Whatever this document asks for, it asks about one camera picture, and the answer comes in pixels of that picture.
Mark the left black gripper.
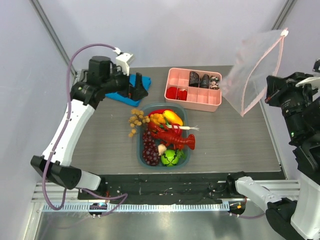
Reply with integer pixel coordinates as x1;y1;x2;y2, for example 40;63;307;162
102;64;149;102

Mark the clear zip top bag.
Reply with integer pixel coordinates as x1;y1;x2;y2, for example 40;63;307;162
219;28;289;117

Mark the red toy lobster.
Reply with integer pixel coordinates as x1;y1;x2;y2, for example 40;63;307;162
147;122;196;150

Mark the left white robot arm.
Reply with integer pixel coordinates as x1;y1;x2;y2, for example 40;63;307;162
30;53;148;200

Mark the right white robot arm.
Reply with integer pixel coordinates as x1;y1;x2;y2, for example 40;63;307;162
225;59;320;240

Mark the blue folded cloth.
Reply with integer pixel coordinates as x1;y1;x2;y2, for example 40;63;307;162
105;76;152;107

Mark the brown longan bunch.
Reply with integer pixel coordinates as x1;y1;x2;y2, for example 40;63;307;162
128;108;151;138

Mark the red rolled sock left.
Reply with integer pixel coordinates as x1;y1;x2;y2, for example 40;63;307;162
165;86;178;100

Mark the red rolled sock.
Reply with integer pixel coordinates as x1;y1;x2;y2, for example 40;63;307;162
176;88;188;101
165;86;178;100

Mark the orange toy fruit cluster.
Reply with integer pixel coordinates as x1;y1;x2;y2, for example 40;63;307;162
149;113;166;126

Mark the yellow toy mango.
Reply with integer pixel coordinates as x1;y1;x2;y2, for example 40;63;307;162
162;110;183;126

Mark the red rolled sock right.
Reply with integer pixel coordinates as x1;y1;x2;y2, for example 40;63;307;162
176;88;188;101

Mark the toy green onion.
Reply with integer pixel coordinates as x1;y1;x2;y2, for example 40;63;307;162
164;118;199;131

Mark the dark rolled sock left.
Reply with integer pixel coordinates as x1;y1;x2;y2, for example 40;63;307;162
188;71;200;88

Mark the dark rolled sock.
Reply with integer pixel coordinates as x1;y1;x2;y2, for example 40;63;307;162
188;71;200;88
199;74;210;89

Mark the teal plastic basket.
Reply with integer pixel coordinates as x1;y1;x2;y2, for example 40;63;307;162
135;102;191;171

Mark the pink divided organizer box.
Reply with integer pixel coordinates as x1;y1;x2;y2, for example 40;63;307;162
164;67;222;112

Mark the white toy garlic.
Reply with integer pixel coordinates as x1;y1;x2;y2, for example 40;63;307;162
157;144;167;156

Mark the purple grape bunch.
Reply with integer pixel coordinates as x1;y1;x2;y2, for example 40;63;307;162
142;131;161;167

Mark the dark rolled sock middle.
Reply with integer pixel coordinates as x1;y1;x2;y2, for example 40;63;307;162
199;74;210;89

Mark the floral rolled sock right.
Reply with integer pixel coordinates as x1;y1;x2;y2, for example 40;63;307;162
209;76;220;90

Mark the green toy melon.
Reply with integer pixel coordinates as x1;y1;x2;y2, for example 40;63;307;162
160;149;180;167

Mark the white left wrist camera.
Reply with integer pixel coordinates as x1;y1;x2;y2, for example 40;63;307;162
113;47;134;76

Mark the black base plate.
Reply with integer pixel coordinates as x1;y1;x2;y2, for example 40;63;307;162
93;171;247;205

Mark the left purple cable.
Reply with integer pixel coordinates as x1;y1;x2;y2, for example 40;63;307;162
41;43;129;216

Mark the purple cable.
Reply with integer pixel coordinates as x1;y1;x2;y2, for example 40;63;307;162
41;43;129;216
228;212;266;220

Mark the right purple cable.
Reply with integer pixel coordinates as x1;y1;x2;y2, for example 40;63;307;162
228;212;266;220

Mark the white slotted cable duct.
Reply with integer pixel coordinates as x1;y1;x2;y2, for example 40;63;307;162
42;202;230;212

